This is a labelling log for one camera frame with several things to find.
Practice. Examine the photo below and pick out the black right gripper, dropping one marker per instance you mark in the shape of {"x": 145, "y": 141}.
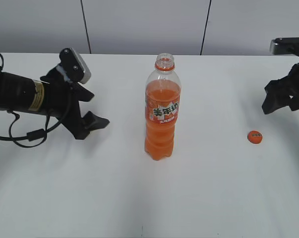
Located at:
{"x": 279, "y": 92}

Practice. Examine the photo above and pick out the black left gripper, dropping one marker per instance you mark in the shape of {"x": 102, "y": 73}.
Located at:
{"x": 61, "y": 101}

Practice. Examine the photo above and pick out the orange bottle cap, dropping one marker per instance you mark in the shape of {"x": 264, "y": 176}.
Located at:
{"x": 254, "y": 137}

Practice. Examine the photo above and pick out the orange soda plastic bottle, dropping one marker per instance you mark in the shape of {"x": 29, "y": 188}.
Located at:
{"x": 162, "y": 98}

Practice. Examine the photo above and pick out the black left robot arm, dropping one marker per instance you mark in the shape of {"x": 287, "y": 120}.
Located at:
{"x": 21, "y": 94}

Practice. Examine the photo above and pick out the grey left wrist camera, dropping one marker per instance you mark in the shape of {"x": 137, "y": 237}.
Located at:
{"x": 73, "y": 67}

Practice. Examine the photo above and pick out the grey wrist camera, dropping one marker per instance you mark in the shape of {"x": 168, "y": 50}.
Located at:
{"x": 285, "y": 46}
{"x": 73, "y": 67}

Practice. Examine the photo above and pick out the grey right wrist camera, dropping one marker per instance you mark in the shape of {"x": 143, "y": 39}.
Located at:
{"x": 285, "y": 46}

